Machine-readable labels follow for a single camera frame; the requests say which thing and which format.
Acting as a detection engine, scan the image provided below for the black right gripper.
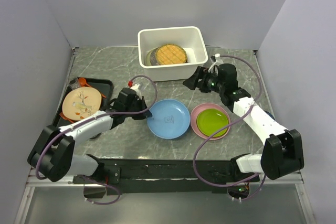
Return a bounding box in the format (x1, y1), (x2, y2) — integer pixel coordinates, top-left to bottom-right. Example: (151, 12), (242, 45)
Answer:
(183, 66), (225, 94)

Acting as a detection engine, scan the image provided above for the blue plate with bamboo mat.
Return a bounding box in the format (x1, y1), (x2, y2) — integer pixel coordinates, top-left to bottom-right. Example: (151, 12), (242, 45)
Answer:
(147, 99), (191, 140)

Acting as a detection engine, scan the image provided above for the round woven bamboo mat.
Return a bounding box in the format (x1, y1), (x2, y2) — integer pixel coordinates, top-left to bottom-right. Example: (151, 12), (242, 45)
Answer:
(155, 44), (187, 65)

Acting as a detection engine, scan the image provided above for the dark plate with deer motif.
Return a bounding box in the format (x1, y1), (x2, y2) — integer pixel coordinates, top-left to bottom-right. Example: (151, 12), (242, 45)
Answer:
(149, 48), (159, 66)

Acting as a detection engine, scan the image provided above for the cream plate with branch motif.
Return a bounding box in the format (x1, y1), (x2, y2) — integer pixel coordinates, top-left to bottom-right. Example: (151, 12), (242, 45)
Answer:
(145, 50), (153, 66)

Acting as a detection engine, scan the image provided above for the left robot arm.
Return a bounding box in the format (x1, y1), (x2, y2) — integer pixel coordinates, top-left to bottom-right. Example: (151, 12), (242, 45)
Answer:
(28, 86), (151, 183)

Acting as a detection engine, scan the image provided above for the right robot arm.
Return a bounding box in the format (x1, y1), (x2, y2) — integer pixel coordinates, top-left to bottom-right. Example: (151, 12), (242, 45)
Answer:
(183, 63), (305, 181)

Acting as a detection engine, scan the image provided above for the white plastic bin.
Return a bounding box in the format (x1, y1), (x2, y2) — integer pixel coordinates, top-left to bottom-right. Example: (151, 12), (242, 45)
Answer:
(138, 26), (208, 82)

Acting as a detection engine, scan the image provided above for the pink plate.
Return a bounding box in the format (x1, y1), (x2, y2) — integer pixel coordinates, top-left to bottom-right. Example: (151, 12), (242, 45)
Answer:
(191, 103), (230, 139)

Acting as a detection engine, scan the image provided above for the green plate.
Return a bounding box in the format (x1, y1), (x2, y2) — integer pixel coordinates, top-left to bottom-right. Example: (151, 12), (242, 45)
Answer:
(196, 109), (229, 136)

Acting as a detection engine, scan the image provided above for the black plastic tray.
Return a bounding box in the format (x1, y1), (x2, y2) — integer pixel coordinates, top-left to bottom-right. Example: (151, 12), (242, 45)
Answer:
(52, 78), (114, 127)

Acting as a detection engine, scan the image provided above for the beige plate with bird motif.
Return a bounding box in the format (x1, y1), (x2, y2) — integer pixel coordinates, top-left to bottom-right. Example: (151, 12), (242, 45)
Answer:
(62, 87), (102, 121)

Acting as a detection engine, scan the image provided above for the orange measuring scoop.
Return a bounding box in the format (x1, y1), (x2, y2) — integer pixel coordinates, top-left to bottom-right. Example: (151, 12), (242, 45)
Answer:
(78, 78), (91, 87)

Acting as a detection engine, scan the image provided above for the clear glass cup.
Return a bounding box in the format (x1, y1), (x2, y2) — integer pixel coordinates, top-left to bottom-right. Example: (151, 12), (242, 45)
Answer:
(68, 78), (81, 90)

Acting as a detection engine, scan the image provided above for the blue white patterned bowl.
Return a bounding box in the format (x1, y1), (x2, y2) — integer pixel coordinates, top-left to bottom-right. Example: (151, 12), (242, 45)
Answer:
(264, 110), (275, 120)

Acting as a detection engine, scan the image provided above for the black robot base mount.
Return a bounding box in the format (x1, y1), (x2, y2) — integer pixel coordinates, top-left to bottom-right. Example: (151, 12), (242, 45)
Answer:
(73, 157), (260, 198)

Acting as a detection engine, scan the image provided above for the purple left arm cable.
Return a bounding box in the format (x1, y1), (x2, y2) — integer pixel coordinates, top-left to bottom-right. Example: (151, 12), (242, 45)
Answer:
(35, 74), (158, 206)

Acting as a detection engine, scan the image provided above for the aluminium frame rail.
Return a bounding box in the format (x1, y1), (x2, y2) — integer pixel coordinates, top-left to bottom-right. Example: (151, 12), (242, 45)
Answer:
(253, 50), (304, 184)

